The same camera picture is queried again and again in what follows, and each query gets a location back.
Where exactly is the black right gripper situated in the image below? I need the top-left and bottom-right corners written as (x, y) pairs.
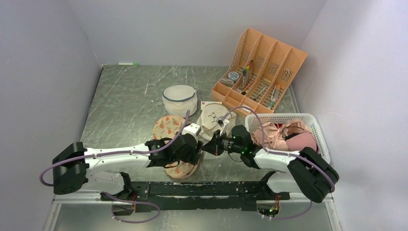
top-left (202, 129), bottom-right (243, 156)

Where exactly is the tulip print mesh laundry bag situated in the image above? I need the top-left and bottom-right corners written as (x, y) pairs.
top-left (152, 115), bottom-right (198, 180)

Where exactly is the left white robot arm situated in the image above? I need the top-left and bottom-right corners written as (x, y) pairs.
top-left (52, 134), bottom-right (203, 200)

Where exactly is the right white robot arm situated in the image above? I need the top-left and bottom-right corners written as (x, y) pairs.
top-left (202, 125), bottom-right (340, 203)

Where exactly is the cream embroidered mesh laundry bag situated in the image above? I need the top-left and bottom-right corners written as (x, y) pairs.
top-left (197, 103), bottom-right (237, 141)

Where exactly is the white plastic laundry basket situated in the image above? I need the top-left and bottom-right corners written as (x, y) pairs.
top-left (245, 113), bottom-right (331, 163)

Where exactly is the white blue-trimmed mesh laundry bag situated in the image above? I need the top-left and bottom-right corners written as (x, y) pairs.
top-left (162, 85), bottom-right (198, 117)

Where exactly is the pink satin bra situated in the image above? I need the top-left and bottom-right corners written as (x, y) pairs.
top-left (250, 119), bottom-right (310, 151)

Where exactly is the dusty pink bra cup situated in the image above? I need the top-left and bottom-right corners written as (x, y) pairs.
top-left (285, 132), bottom-right (319, 153)

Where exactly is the small white red card box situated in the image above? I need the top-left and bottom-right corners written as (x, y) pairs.
top-left (200, 101), bottom-right (222, 111)

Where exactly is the blue white round tin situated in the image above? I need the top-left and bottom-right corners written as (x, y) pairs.
top-left (228, 71), bottom-right (240, 83)

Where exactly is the multicolour marker pen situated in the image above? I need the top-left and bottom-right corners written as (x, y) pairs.
top-left (242, 65), bottom-right (250, 89)

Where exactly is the orange capped pen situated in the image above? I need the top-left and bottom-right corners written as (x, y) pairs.
top-left (271, 84), bottom-right (281, 103)

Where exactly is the orange plastic file organizer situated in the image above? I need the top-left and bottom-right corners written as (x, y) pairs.
top-left (211, 28), bottom-right (308, 116)

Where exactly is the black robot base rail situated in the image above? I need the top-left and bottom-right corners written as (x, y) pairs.
top-left (101, 180), bottom-right (290, 212)

